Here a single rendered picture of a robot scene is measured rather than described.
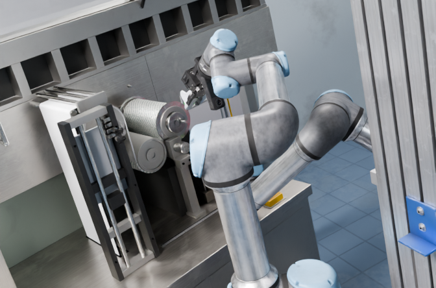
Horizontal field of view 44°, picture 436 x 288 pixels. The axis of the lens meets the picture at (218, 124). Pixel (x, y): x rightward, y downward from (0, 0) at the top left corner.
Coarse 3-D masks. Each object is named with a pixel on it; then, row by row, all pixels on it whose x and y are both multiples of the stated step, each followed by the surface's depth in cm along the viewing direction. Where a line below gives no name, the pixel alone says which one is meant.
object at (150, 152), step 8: (136, 136) 190; (144, 136) 189; (136, 144) 185; (144, 144) 184; (152, 144) 187; (160, 144) 189; (136, 152) 183; (144, 152) 185; (152, 152) 187; (160, 152) 189; (144, 160) 185; (152, 160) 187; (160, 160) 190; (144, 168) 185; (152, 168) 188
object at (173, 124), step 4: (172, 112) 189; (176, 112) 189; (168, 116) 188; (172, 116) 187; (176, 116) 189; (180, 116) 190; (168, 120) 187; (172, 120) 188; (176, 120) 189; (168, 124) 187; (172, 124) 188; (176, 124) 189; (180, 124) 190; (184, 124) 191; (168, 128) 188; (172, 128) 188; (176, 128) 189; (180, 128) 190; (176, 132) 189
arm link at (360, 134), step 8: (320, 96) 163; (328, 96) 160; (336, 96) 159; (344, 96) 161; (320, 104) 155; (336, 104) 154; (344, 104) 156; (352, 104) 159; (352, 112) 157; (360, 112) 158; (352, 120) 156; (360, 120) 157; (352, 128) 157; (360, 128) 158; (368, 128) 158; (352, 136) 158; (360, 136) 158; (368, 136) 158; (360, 144) 161; (368, 144) 159
